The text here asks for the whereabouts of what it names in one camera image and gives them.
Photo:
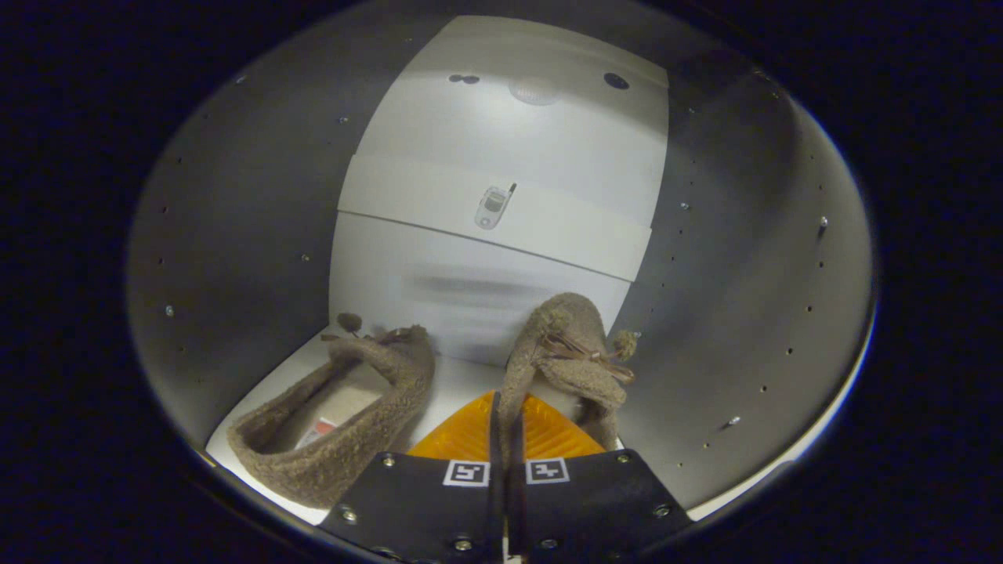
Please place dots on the brown fuzzy shoe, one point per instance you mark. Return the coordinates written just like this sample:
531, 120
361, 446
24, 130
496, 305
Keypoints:
572, 376
392, 407

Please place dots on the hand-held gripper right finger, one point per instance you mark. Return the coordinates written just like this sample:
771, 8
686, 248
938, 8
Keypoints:
588, 501

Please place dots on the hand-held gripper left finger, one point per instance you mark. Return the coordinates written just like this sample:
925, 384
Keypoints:
423, 501

